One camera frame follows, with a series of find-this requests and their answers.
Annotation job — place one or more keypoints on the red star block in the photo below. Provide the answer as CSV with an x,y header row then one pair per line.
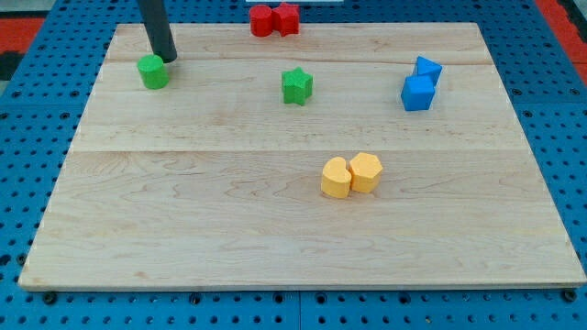
x,y
286,19

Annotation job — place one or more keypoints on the green cylinder block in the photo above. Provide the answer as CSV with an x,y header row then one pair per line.
x,y
153,72

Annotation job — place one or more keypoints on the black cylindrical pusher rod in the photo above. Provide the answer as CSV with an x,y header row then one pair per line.
x,y
156,22

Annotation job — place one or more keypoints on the yellow heart block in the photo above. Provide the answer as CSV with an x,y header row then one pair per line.
x,y
336,178

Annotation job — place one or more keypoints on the blue triangle block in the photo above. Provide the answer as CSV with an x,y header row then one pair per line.
x,y
427,67

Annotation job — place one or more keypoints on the blue cube block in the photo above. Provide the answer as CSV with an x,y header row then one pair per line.
x,y
417,93

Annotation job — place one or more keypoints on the green star block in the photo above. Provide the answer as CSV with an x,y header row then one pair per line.
x,y
297,86

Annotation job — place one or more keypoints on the wooden board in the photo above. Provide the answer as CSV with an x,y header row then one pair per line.
x,y
213,183

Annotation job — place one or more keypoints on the red cylinder block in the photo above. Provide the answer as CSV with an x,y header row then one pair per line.
x,y
260,20

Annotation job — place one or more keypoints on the yellow hexagon block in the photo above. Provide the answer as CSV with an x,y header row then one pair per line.
x,y
366,171

